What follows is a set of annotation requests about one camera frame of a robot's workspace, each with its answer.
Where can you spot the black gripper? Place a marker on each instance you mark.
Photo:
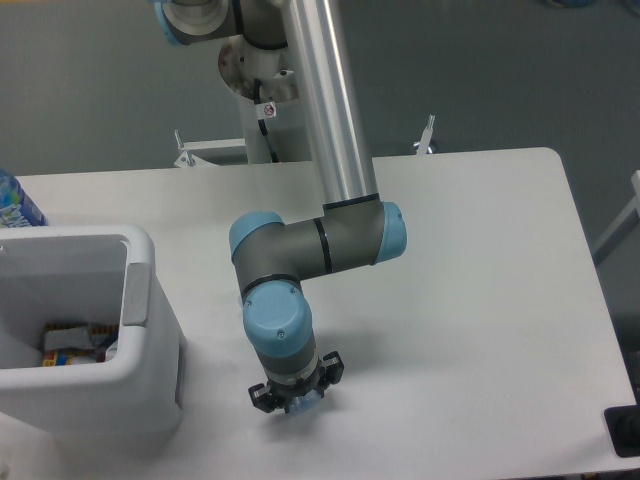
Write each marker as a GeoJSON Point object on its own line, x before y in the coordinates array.
{"type": "Point", "coordinates": [277, 394]}

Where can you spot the clear plastic water bottle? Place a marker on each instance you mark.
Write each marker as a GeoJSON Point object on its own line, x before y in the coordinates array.
{"type": "Point", "coordinates": [300, 404]}

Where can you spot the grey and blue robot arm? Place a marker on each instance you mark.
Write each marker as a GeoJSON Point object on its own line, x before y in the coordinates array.
{"type": "Point", "coordinates": [272, 257]}

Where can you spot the colourful wrappers in trash can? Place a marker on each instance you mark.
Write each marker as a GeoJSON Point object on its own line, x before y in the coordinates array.
{"type": "Point", "coordinates": [78, 343]}

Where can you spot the white plastic trash can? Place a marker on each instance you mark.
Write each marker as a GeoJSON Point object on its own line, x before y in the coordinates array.
{"type": "Point", "coordinates": [88, 274]}

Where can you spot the black clamp at table edge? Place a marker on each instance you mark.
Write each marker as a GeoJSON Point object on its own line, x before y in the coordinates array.
{"type": "Point", "coordinates": [623, 427]}

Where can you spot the blue labelled bottle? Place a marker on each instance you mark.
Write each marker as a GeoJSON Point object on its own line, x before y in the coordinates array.
{"type": "Point", "coordinates": [17, 208]}

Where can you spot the white frame at right edge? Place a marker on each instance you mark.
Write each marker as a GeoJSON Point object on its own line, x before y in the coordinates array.
{"type": "Point", "coordinates": [620, 227]}

